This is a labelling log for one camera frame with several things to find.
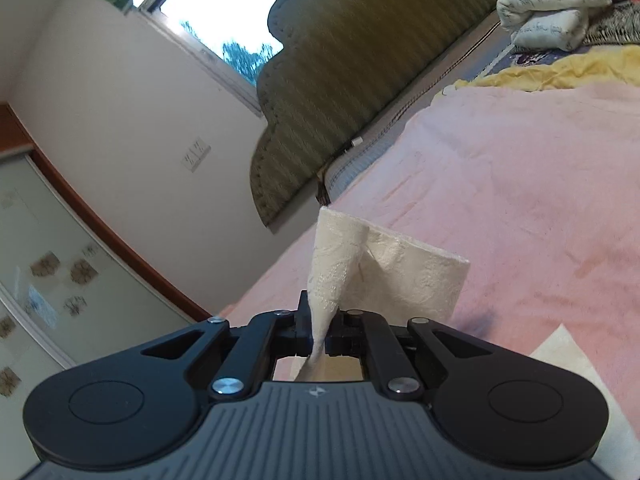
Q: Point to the white wall switch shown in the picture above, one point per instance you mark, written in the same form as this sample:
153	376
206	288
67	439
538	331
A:
196	154

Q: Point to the grey striped mattress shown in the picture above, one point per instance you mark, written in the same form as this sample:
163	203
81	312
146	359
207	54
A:
380	135

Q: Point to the dark patterned cloth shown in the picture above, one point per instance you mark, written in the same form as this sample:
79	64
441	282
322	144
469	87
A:
617	22

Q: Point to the olive green padded headboard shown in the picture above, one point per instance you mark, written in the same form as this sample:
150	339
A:
350	85

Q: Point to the yellow blanket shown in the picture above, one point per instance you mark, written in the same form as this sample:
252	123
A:
560	72

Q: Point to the frosted glass wardrobe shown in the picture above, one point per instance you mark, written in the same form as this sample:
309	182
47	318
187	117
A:
60	240

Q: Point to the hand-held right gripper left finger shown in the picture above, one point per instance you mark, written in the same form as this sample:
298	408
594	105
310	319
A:
303	330

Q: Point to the white printed quilt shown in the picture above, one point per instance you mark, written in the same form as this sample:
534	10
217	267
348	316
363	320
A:
550	0

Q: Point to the brown wooden wardrobe frame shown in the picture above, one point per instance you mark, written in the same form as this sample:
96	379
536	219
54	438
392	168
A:
100	230

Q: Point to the white charger plug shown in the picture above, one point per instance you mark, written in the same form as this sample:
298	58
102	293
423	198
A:
356	141

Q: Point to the pink blanket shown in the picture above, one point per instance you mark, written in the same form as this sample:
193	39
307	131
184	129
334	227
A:
500	185

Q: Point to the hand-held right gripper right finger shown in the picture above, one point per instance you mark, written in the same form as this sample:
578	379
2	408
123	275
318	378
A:
340	336

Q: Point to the cream pants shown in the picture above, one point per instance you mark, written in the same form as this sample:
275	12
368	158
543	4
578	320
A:
410	275

